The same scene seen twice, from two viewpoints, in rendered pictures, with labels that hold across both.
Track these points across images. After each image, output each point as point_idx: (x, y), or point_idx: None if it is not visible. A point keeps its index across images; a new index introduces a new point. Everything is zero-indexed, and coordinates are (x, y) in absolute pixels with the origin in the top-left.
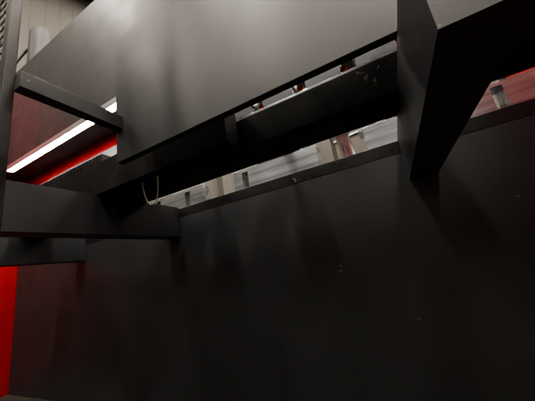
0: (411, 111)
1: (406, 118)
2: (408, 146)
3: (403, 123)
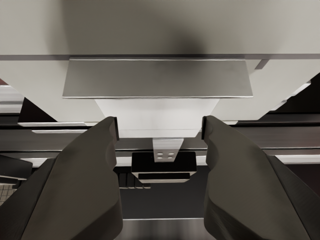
0: (271, 110)
1: (287, 107)
2: (311, 80)
3: (305, 103)
